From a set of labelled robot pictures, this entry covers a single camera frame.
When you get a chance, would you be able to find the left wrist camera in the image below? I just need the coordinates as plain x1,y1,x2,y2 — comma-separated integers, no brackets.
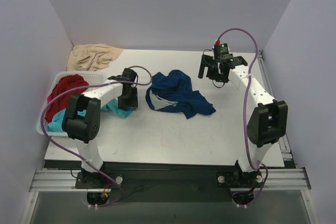
108,68,138,82

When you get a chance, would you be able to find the turquoise t-shirt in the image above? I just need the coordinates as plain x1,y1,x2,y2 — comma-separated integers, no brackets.
47,99,134,132

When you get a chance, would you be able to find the right side aluminium rail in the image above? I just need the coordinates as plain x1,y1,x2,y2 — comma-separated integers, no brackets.
258,50,298,169

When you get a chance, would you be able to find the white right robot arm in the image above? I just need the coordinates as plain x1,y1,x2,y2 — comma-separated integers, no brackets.
198,54,288,186

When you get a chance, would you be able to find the white plastic laundry basket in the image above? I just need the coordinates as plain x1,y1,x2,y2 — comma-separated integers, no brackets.
36,71,107,137

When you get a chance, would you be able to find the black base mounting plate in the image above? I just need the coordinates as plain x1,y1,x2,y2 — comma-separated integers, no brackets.
75,162,266,205

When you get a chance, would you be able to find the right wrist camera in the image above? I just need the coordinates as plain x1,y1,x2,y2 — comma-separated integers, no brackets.
213,40,231,60

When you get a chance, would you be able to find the red t-shirt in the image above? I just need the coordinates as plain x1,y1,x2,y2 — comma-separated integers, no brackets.
45,74,89,123

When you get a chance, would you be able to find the beige t-shirt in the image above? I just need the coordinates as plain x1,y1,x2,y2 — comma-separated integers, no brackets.
66,44,124,71

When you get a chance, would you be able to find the aluminium frame rail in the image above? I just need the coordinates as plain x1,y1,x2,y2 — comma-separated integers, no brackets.
29,169,311,192

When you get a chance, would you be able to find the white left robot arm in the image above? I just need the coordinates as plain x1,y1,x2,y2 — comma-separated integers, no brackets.
62,83,138,188

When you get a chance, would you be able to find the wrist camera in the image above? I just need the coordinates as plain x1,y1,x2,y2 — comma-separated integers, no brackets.
108,68,138,82
213,40,231,60

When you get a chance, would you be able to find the navy blue mickey t-shirt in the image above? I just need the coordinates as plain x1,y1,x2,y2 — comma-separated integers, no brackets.
145,70,216,119

